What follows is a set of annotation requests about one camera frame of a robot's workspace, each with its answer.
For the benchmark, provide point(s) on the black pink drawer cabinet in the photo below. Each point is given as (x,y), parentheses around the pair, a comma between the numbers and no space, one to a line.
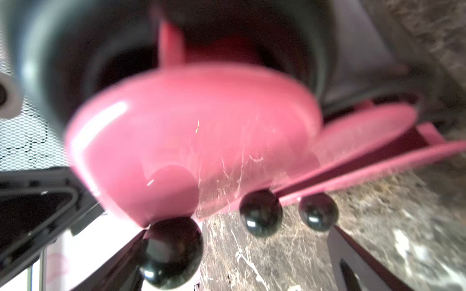
(64,52)

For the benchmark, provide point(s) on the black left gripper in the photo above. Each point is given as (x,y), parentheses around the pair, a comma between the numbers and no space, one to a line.
(37,206)

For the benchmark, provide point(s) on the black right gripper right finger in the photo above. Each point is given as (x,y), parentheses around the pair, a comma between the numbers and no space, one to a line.
(353,265)

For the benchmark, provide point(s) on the pink bottom drawer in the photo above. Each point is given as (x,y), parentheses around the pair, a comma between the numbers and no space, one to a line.
(417,147)

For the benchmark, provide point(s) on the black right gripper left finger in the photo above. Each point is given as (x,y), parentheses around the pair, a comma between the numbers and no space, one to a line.
(121,271)

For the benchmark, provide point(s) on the pink top drawer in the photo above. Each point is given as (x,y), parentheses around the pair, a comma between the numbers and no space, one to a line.
(139,145)

